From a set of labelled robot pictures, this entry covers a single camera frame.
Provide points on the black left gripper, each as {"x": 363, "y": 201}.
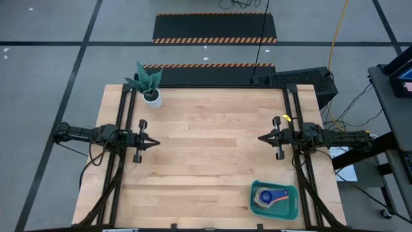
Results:
{"x": 138, "y": 141}

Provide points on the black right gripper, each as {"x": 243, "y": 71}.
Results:
{"x": 284, "y": 137}

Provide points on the navy blue measuring cup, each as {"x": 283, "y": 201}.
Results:
{"x": 265, "y": 195}

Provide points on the orange measuring cup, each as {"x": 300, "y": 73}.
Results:
{"x": 281, "y": 200}

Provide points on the teal plastic basket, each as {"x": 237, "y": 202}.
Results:
{"x": 289, "y": 211}

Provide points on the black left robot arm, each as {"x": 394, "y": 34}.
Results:
{"x": 96, "y": 135}

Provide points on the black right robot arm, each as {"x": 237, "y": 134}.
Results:
{"x": 334, "y": 138}

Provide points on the yellow gripper tag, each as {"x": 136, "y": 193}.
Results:
{"x": 286, "y": 118}

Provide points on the snake plant in white pot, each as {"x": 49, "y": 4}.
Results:
{"x": 151, "y": 96}

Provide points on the white paper sheet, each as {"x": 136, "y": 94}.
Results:
{"x": 347, "y": 174}

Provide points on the black hazard-striped floor mat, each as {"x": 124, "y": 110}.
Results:
{"x": 212, "y": 27}
{"x": 209, "y": 75}

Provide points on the grey desk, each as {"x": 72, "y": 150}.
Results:
{"x": 396, "y": 112}

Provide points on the black caster wheel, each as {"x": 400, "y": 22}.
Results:
{"x": 385, "y": 213}

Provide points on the black laptop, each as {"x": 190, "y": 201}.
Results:
{"x": 402, "y": 87}

